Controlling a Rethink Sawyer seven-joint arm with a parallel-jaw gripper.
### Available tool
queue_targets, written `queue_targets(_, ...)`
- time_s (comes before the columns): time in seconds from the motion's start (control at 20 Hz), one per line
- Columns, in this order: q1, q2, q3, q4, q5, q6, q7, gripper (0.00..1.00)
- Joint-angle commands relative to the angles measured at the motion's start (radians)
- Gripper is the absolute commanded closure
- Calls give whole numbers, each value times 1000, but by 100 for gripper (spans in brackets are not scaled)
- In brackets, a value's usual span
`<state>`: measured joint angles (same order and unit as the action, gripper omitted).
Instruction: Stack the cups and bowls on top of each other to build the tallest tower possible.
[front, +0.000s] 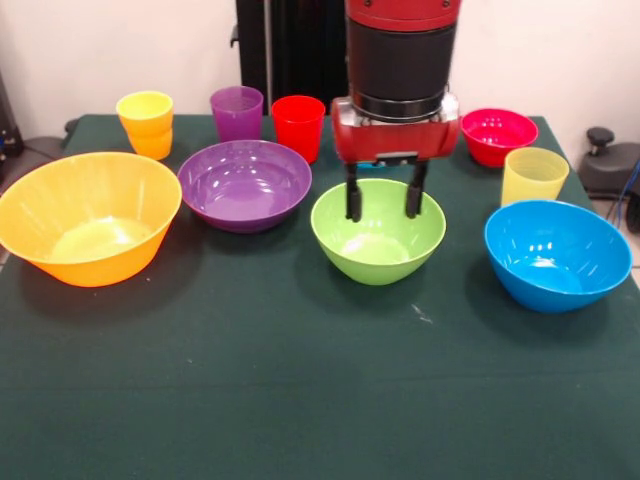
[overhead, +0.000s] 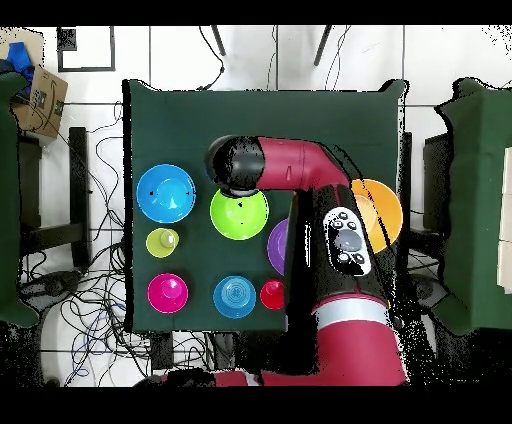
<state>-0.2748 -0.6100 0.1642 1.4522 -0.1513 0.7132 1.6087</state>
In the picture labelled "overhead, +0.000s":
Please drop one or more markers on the green bowl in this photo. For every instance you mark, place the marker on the green bowl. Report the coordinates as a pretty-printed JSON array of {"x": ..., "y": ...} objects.
[{"x": 240, "y": 220}]

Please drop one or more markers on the purple bowl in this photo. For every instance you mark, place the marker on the purple bowl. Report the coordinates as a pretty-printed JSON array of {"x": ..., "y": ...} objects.
[{"x": 278, "y": 248}]

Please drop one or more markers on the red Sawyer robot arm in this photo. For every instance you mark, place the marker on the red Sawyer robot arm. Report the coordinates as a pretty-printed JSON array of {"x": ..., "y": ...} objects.
[{"x": 296, "y": 164}]

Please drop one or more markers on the red cup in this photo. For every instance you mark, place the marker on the red cup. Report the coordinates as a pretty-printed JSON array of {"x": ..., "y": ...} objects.
[{"x": 272, "y": 296}]

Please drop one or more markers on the small blue bowl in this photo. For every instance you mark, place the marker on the small blue bowl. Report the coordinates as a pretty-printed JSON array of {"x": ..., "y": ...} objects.
[{"x": 234, "y": 298}]

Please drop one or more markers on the large blue bowl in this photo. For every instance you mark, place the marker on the large blue bowl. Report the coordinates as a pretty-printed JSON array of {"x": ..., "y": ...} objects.
[{"x": 166, "y": 193}]

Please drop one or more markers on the dark green tablecloth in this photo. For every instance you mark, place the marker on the dark green tablecloth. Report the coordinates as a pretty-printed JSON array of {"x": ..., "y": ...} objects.
[{"x": 260, "y": 116}]

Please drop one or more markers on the pale yellow translucent cup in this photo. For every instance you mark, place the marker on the pale yellow translucent cup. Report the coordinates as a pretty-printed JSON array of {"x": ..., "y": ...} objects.
[{"x": 160, "y": 244}]

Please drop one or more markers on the small red bowl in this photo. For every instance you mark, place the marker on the small red bowl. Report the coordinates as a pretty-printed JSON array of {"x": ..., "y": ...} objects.
[{"x": 168, "y": 294}]

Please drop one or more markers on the large orange bowl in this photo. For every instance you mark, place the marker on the large orange bowl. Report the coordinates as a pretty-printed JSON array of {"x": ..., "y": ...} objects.
[{"x": 388, "y": 216}]

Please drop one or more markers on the black power strip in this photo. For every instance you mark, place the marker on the black power strip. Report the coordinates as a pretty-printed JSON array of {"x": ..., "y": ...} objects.
[{"x": 162, "y": 352}]

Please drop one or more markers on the black tripod leg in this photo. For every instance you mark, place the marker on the black tripod leg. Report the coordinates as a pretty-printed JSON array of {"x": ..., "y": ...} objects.
[
  {"x": 322, "y": 46},
  {"x": 218, "y": 40}
]

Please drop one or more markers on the black metal stand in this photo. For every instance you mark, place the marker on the black metal stand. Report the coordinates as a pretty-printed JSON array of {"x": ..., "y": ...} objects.
[{"x": 78, "y": 180}]

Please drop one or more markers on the dark grey floor device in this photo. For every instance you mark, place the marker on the dark grey floor device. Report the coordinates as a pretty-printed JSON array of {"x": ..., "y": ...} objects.
[{"x": 430, "y": 290}]

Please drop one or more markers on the black floor device with knob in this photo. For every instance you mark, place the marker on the black floor device with knob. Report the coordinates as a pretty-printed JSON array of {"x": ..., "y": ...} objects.
[{"x": 52, "y": 286}]

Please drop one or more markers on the green covered side table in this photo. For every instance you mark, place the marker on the green covered side table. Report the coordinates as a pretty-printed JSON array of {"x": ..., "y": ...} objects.
[
  {"x": 8, "y": 200},
  {"x": 476, "y": 180}
]

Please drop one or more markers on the cardboard box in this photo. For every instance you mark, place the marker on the cardboard box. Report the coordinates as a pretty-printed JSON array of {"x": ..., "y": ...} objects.
[{"x": 48, "y": 100}]

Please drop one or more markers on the white boxes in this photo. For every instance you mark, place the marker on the white boxes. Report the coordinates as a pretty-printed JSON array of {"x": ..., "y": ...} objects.
[{"x": 506, "y": 224}]

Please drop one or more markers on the flat cardboard sheet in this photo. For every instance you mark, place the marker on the flat cardboard sheet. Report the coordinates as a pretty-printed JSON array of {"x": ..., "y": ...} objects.
[{"x": 34, "y": 40}]

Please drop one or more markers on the blue bag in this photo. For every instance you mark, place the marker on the blue bag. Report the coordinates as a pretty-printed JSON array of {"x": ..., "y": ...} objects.
[{"x": 18, "y": 54}]

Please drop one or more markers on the black square floor frame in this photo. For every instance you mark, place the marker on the black square floor frame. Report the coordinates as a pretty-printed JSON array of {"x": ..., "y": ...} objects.
[{"x": 86, "y": 69}]

